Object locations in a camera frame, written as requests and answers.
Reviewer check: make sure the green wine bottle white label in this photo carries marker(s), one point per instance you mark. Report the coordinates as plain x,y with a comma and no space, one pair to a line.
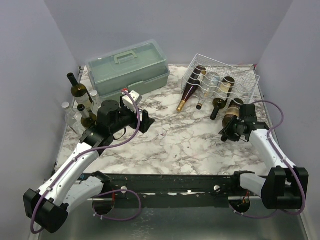
80,92

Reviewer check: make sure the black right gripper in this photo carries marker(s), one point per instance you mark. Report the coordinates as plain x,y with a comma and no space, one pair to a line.
231,130

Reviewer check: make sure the green bottle cream label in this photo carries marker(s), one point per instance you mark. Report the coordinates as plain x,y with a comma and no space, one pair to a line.
223,93

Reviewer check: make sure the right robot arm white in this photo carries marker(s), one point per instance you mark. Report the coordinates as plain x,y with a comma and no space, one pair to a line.
285,187

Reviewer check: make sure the dark bottle tan label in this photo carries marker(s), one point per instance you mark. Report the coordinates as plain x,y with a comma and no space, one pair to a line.
88,119

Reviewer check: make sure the green bottle silver neck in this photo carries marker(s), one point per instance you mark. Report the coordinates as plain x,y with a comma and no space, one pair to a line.
232,110

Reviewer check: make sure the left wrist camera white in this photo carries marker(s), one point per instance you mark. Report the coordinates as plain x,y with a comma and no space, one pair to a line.
129,98

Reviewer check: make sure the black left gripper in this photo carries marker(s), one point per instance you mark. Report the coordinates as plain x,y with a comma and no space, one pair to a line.
146,121

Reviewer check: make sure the red wine bottle gold cap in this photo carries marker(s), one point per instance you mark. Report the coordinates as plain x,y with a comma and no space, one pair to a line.
192,85

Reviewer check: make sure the green plastic toolbox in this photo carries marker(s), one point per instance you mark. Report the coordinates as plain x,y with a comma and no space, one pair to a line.
142,68

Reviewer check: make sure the white wire wine rack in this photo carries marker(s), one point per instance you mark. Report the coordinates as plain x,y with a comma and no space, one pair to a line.
246,81

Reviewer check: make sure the clear bottle white cap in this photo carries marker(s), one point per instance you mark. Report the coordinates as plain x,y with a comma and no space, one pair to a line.
97,102

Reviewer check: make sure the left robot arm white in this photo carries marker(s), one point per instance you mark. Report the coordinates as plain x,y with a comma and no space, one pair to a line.
99,138

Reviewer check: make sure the clear bottle black gold cap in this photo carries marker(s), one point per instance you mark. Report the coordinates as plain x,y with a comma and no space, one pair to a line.
208,86

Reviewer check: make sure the clear bottle silver cap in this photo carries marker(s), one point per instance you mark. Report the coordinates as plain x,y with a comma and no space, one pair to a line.
72,118

